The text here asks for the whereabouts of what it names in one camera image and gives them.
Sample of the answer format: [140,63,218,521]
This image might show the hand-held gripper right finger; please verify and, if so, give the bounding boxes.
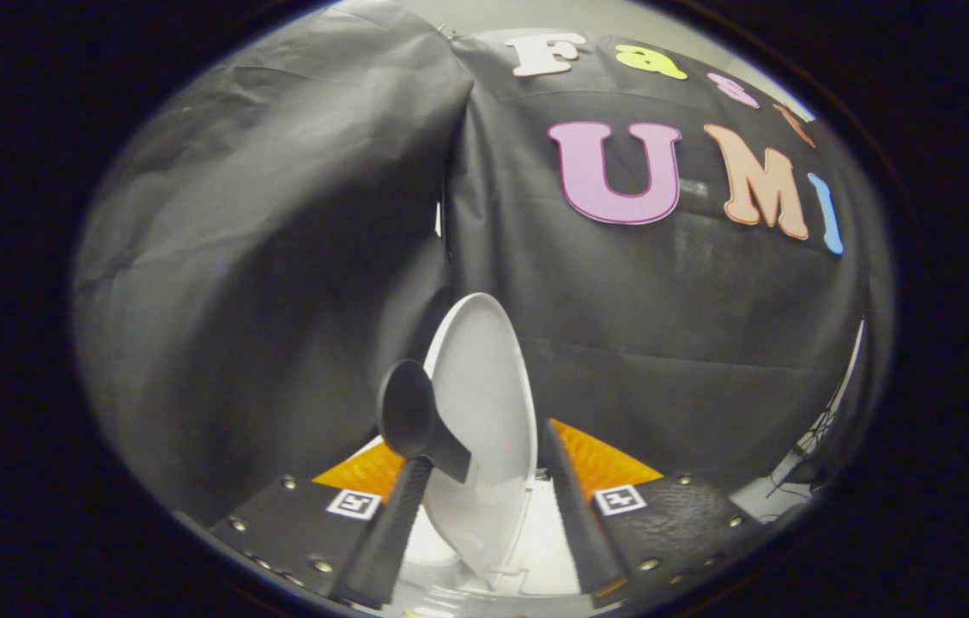
[540,418,764,602]

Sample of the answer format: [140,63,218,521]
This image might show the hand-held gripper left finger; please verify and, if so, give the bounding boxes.
[209,438,435,610]

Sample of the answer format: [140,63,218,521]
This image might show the black light stand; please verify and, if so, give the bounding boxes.
[793,403,845,482]

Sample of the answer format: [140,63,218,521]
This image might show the black backdrop cloth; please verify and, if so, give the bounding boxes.
[72,0,880,524]

